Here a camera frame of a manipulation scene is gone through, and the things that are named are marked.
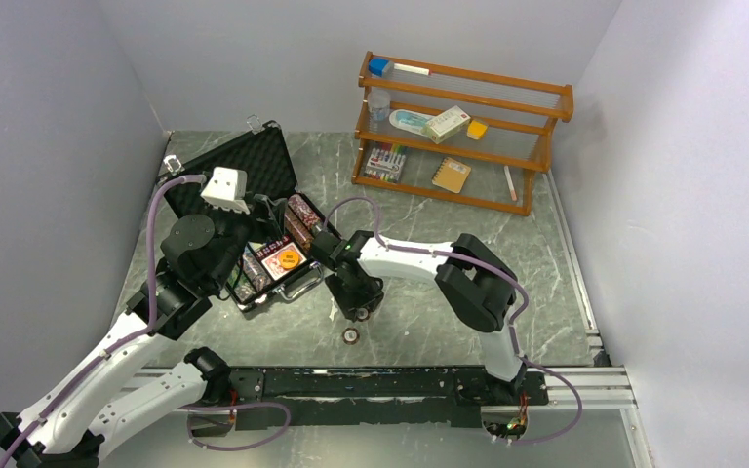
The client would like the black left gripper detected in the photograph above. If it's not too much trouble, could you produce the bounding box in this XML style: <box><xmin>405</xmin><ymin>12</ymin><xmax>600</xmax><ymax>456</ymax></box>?
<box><xmin>205</xmin><ymin>191</ymin><xmax>286</xmax><ymax>291</ymax></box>

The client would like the orange hundred chip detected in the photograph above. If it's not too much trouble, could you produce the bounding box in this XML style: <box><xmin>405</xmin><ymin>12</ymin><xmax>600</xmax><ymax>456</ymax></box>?
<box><xmin>341</xmin><ymin>328</ymin><xmax>360</xmax><ymax>345</ymax></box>
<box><xmin>356</xmin><ymin>309</ymin><xmax>370</xmax><ymax>322</ymax></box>

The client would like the orange big blind button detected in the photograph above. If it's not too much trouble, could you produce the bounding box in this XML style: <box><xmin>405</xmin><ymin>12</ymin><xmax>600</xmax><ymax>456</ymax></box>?
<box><xmin>277</xmin><ymin>249</ymin><xmax>301</xmax><ymax>270</ymax></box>

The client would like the red playing card deck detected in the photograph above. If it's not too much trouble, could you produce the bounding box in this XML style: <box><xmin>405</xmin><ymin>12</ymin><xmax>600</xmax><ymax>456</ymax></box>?
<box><xmin>256</xmin><ymin>241</ymin><xmax>305</xmax><ymax>280</ymax></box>

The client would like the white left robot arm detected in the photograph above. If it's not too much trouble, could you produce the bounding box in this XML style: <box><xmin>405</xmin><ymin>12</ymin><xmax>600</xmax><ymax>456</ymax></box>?
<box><xmin>0</xmin><ymin>198</ymin><xmax>286</xmax><ymax>467</ymax></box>

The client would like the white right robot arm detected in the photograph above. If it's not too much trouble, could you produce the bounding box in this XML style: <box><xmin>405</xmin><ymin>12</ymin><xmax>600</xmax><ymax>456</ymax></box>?
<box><xmin>310</xmin><ymin>230</ymin><xmax>526</xmax><ymax>404</ymax></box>

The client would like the coloured marker pack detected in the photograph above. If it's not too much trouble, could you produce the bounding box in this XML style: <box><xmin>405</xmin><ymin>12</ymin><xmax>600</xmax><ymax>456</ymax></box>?
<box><xmin>363</xmin><ymin>142</ymin><xmax>408</xmax><ymax>183</ymax></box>

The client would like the purple red chip row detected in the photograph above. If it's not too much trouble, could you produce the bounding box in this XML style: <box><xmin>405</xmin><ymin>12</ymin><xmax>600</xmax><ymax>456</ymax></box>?
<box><xmin>288</xmin><ymin>194</ymin><xmax>323</xmax><ymax>235</ymax></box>

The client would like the orange brown chip row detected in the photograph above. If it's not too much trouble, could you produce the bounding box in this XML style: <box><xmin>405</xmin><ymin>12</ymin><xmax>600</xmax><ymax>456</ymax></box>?
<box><xmin>284</xmin><ymin>209</ymin><xmax>313</xmax><ymax>252</ymax></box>

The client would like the black poker chip case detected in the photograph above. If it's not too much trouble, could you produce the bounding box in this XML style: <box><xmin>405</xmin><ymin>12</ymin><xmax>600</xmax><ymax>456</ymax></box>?
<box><xmin>157</xmin><ymin>121</ymin><xmax>335</xmax><ymax>310</ymax></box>

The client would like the green red chip row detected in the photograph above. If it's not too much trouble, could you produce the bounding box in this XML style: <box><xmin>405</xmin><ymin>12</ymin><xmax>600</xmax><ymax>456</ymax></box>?
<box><xmin>226</xmin><ymin>265</ymin><xmax>256</xmax><ymax>304</ymax></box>

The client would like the orange spiral notebook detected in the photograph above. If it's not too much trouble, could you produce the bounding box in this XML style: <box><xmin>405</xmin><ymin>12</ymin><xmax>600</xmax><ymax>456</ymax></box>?
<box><xmin>431</xmin><ymin>157</ymin><xmax>472</xmax><ymax>194</ymax></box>

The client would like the clear plastic cup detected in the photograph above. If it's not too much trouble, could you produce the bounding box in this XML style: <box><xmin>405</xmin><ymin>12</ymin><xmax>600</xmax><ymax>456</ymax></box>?
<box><xmin>367</xmin><ymin>89</ymin><xmax>391</xmax><ymax>124</ymax></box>

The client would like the white pen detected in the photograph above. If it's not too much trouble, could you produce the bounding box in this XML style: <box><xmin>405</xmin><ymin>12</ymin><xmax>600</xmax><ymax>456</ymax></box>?
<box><xmin>503</xmin><ymin>166</ymin><xmax>518</xmax><ymax>203</ymax></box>

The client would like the white cardboard box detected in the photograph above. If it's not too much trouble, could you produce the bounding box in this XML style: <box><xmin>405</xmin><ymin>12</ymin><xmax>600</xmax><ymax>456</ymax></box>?
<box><xmin>422</xmin><ymin>105</ymin><xmax>471</xmax><ymax>144</ymax></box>

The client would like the orange wooden shelf rack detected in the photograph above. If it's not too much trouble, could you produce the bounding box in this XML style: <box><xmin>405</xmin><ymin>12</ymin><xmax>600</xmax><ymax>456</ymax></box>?
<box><xmin>351</xmin><ymin>52</ymin><xmax>574</xmax><ymax>215</ymax></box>

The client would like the yellow small block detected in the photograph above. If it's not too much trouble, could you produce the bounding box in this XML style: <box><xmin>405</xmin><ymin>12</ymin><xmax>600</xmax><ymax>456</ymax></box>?
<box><xmin>466</xmin><ymin>120</ymin><xmax>489</xmax><ymax>140</ymax></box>

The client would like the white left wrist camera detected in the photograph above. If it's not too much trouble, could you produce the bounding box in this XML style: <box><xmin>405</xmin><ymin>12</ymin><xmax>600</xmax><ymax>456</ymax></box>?
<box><xmin>201</xmin><ymin>167</ymin><xmax>250</xmax><ymax>214</ymax></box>

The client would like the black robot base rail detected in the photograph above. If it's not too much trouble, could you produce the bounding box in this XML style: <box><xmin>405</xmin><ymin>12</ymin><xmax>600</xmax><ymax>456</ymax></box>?
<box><xmin>202</xmin><ymin>366</ymin><xmax>549</xmax><ymax>428</ymax></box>

